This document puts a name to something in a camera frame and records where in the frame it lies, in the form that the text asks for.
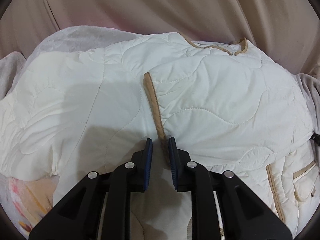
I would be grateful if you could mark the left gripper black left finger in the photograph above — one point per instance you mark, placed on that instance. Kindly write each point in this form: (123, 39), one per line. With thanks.
(134, 175)

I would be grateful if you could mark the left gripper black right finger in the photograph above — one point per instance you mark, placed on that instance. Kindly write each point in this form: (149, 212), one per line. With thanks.
(187, 175)

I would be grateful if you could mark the cream quilted jacket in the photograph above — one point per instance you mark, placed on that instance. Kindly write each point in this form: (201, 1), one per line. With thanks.
(230, 106)

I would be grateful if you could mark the grey floral fleece blanket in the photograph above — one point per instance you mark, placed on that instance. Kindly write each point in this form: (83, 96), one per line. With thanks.
(89, 210)

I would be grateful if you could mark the beige backdrop curtain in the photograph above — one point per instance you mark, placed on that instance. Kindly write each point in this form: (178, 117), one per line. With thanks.
(286, 30)

